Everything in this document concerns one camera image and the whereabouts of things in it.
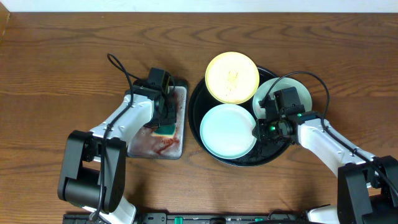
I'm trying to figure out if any light green plate with red stain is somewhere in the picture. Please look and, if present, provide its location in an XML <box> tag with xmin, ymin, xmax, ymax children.
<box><xmin>252</xmin><ymin>78</ymin><xmax>312</xmax><ymax>119</ymax></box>

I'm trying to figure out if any green scouring sponge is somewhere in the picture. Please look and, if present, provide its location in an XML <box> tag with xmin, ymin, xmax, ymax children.
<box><xmin>152</xmin><ymin>124</ymin><xmax>176</xmax><ymax>138</ymax></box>

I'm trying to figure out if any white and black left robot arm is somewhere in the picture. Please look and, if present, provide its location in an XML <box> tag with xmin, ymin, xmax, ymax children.
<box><xmin>57</xmin><ymin>83</ymin><xmax>170</xmax><ymax>223</ymax></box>

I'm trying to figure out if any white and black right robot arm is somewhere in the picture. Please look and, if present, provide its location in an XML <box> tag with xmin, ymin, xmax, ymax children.
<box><xmin>252</xmin><ymin>105</ymin><xmax>397</xmax><ymax>224</ymax></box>

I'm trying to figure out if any black rectangular soapy water tray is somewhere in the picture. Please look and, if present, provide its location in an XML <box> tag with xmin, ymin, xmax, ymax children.
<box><xmin>127</xmin><ymin>78</ymin><xmax>188</xmax><ymax>160</ymax></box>

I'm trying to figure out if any yellow round plate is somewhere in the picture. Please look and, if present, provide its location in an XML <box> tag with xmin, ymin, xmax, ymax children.
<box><xmin>205</xmin><ymin>52</ymin><xmax>259</xmax><ymax>104</ymax></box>

